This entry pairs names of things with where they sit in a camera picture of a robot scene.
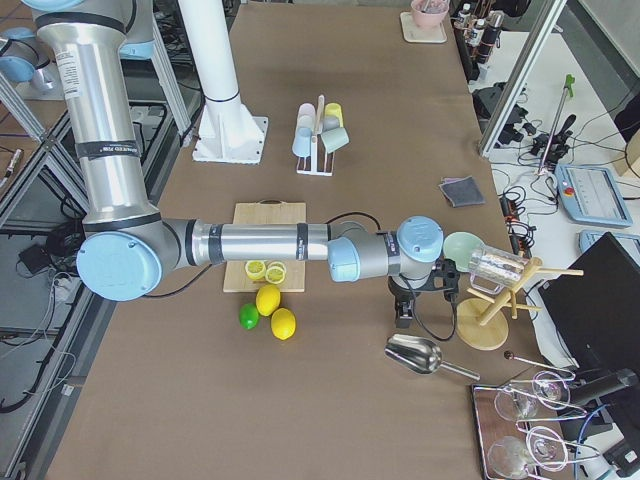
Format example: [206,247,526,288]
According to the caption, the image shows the metal pole tool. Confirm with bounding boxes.
[536,74,575,176]

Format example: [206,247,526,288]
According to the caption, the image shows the white plastic cup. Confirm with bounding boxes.
[296,115,315,131]

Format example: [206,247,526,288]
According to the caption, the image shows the cream plastic tray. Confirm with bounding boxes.
[399,12,447,44]

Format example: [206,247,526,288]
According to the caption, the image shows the yellow lemon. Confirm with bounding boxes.
[270,308,297,340]
[255,284,281,317]

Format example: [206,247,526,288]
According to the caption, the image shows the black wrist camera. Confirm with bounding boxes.
[394,299,415,329]

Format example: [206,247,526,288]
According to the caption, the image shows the grey plastic cup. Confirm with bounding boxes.
[323,115,340,132]

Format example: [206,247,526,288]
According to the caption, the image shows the wine glass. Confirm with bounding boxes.
[487,426,569,479]
[494,370,570,421]

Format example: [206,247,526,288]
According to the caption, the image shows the blue teach pendant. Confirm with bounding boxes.
[555,164,633,228]
[578,230,639,254]

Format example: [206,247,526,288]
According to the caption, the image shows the white wire cup rack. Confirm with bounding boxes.
[294,95,339,177]

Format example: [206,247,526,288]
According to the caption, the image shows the aluminium frame post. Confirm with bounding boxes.
[478,0,567,159]

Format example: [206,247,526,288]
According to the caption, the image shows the pink plastic cup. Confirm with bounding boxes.
[297,103,316,118]

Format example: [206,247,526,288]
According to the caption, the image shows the lemon slice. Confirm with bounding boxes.
[244,260,267,281]
[264,261,287,285]

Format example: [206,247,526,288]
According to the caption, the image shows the green lime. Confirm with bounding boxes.
[238,303,261,330]

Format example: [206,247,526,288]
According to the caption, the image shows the wooden cutting board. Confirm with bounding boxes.
[222,202,306,293]

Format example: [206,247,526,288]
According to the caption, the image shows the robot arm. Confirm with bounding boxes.
[178,0,239,106]
[30,1,466,302]

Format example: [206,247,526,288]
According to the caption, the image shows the glass pitcher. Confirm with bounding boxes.
[468,244,528,294]

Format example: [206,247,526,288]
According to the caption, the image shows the yellow plastic cup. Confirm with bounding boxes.
[324,102,344,128]

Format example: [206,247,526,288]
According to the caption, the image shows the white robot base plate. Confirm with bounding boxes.
[192,101,269,165]

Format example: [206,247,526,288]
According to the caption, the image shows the grey folded cloth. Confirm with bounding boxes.
[439,176,485,208]

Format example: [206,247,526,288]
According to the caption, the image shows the wooden mug tree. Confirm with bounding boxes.
[457,257,584,351]

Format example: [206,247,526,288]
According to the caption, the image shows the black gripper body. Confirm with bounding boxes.
[388,259,460,300]

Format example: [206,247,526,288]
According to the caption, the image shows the black monitor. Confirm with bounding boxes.
[539,233,639,372]

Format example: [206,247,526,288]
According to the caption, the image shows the green plastic cup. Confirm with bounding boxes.
[321,127,349,153]

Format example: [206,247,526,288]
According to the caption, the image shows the pink bowl with ice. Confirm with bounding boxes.
[411,0,449,28]

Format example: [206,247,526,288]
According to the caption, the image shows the metal scoop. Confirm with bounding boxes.
[384,334,480,381]

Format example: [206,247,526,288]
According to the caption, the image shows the green bowl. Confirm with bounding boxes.
[443,231,484,273]

